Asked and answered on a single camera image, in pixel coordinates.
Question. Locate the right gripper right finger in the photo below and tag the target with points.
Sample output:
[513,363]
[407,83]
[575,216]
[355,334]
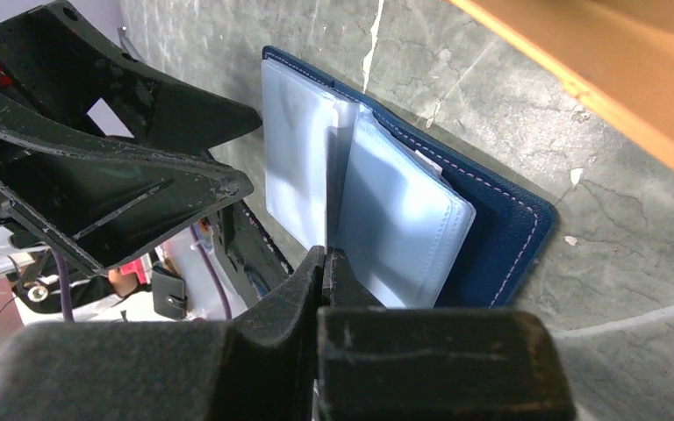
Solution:
[441,364]

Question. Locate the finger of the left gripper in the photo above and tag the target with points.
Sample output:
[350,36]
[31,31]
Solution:
[101,202]
[61,65]

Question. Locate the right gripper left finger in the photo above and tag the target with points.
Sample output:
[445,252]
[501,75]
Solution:
[258,366]

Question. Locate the navy blue card holder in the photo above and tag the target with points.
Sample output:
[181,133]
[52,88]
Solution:
[422,225]

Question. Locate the orange oval tray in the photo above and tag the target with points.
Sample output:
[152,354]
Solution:
[615,57]

